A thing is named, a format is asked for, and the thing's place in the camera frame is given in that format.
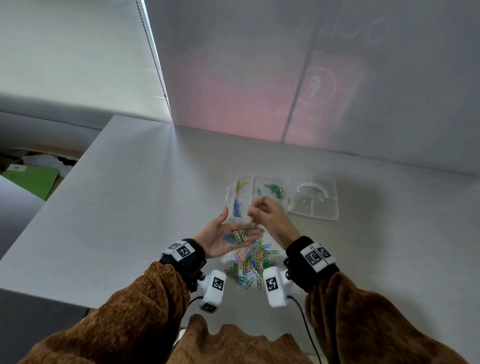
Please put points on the person's left hand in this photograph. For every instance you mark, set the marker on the person's left hand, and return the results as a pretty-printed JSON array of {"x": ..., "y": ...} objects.
[{"x": 213, "y": 240}]

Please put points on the person's right hand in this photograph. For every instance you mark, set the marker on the person's right hand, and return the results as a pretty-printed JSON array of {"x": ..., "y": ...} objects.
[{"x": 275, "y": 221}]

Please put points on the person's left thumb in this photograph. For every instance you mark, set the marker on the person's left thumb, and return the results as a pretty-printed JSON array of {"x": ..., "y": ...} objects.
[{"x": 224, "y": 215}]

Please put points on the person's right fingers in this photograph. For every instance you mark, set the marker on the person's right fingers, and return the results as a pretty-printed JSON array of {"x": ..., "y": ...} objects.
[{"x": 258, "y": 210}]

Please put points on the handful of colourful paper clips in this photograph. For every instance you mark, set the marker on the handful of colourful paper clips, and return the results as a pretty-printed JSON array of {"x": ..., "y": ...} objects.
[{"x": 240, "y": 237}]

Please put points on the person's left forearm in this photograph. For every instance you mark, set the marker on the person's left forearm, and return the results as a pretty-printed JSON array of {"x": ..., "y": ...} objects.
[{"x": 123, "y": 322}]

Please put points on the person's right forearm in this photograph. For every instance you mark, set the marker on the person's right forearm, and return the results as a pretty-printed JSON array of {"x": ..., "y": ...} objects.
[{"x": 371, "y": 326}]

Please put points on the bunch of blue paper clips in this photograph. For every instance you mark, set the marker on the bunch of blue paper clips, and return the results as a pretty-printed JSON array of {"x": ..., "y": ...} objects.
[{"x": 237, "y": 209}]

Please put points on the bunch of green paper clips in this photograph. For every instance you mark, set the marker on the bunch of green paper clips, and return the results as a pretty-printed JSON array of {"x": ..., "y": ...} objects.
[{"x": 274, "y": 189}]

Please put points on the bunch of yellow paper clips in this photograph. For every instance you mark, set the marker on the bunch of yellow paper clips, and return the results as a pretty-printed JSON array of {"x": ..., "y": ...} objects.
[{"x": 242, "y": 186}]

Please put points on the pile of colourful paper clips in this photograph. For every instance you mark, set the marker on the pile of colourful paper clips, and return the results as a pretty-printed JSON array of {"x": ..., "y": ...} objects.
[{"x": 252, "y": 264}]

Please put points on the clear plastic organizer box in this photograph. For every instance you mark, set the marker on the clear plastic organizer box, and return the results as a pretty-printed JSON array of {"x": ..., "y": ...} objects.
[{"x": 315, "y": 204}]

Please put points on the person's brown sweater body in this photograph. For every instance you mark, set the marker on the person's brown sweater body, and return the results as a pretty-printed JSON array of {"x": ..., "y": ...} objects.
[{"x": 232, "y": 347}]

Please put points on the grey translucent roller blind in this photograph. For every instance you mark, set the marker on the grey translucent roller blind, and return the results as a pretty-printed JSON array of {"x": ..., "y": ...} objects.
[{"x": 300, "y": 67}]

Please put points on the white crumpled paper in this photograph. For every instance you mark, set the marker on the white crumpled paper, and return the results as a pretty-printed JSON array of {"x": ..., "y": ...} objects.
[{"x": 39, "y": 160}]

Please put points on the green folder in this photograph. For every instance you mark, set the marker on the green folder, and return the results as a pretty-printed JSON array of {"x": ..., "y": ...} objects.
[{"x": 32, "y": 180}]

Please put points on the white roller blind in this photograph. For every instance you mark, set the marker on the white roller blind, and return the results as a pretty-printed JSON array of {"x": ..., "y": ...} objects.
[{"x": 75, "y": 48}]

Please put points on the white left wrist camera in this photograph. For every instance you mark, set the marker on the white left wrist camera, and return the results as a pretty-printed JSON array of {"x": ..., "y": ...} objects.
[{"x": 213, "y": 290}]

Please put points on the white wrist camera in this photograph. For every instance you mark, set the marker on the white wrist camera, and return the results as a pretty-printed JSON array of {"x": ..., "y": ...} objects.
[
  {"x": 213, "y": 290},
  {"x": 275, "y": 287}
]

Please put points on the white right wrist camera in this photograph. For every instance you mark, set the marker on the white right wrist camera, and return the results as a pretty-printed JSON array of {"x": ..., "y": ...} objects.
[{"x": 275, "y": 287}]

